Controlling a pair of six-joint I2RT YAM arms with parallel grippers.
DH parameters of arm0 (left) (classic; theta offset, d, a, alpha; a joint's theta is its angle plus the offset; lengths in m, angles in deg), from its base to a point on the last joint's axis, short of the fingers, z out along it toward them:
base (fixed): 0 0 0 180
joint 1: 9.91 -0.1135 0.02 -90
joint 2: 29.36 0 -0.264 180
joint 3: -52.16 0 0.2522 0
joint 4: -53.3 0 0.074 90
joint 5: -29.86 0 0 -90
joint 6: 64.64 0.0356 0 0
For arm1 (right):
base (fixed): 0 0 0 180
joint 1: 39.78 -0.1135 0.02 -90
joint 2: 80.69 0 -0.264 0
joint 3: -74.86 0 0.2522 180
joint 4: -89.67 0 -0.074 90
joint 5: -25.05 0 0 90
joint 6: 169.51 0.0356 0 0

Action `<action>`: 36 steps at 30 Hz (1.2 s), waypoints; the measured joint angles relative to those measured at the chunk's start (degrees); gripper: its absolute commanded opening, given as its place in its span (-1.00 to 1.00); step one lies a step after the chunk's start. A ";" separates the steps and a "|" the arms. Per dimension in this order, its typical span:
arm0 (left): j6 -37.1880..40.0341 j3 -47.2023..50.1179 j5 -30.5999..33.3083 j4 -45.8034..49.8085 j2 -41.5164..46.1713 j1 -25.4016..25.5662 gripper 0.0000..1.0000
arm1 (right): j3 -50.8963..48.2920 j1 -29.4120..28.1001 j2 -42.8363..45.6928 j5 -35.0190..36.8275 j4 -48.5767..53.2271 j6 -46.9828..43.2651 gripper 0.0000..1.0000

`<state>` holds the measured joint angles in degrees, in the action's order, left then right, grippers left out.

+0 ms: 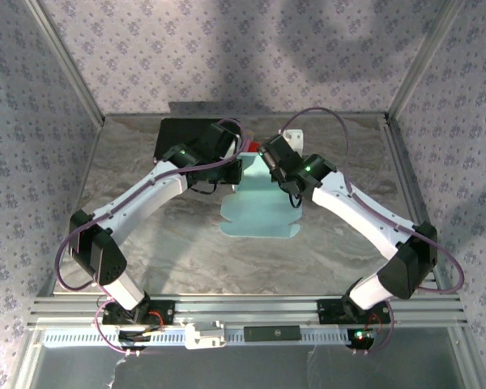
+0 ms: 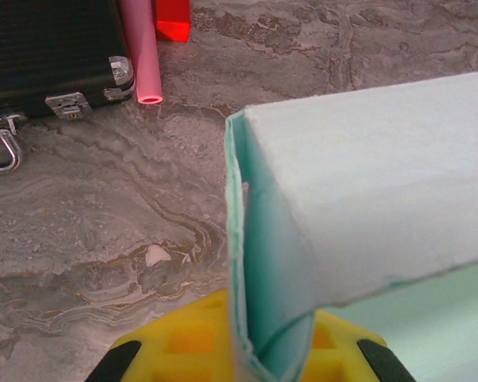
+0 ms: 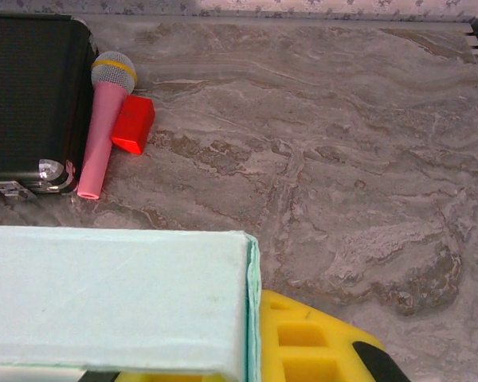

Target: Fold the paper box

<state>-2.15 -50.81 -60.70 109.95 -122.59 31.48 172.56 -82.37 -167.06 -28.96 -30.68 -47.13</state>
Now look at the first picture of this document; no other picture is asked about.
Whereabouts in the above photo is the right black controller board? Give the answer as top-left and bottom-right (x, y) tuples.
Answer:
(346, 327), (377, 352)

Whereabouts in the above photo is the small black rectangular box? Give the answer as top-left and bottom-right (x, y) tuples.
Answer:
(243, 325), (301, 343)

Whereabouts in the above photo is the white slotted cable duct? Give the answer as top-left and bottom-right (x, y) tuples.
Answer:
(42, 326), (376, 348)

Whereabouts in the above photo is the left black controller board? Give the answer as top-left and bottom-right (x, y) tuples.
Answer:
(117, 330), (151, 352)

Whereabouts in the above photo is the black controller board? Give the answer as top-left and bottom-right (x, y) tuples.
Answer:
(117, 330), (151, 352)
(346, 327), (377, 352)

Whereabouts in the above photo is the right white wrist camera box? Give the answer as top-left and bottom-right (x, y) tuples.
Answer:
(281, 128), (305, 157)

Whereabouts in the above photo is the black briefcase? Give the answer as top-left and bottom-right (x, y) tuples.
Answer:
(153, 117), (228, 163)

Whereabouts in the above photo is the light blue paper box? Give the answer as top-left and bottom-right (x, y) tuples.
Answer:
(220, 152), (301, 240)

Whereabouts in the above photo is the white plastic connector piece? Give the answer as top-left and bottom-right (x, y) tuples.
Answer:
(184, 319), (227, 350)

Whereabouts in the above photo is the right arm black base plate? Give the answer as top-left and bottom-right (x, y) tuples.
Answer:
(316, 298), (392, 325)

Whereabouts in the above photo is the aluminium side rail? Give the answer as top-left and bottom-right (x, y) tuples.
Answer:
(382, 113), (458, 297)
(36, 117), (106, 299)

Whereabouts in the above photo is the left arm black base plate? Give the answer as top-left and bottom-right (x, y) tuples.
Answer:
(100, 299), (176, 327)

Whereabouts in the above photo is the aluminium frame post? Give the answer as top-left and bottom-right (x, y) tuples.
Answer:
(23, 0), (106, 125)
(387, 0), (469, 121)

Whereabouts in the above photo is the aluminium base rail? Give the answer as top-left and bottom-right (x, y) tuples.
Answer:
(26, 295), (469, 329)

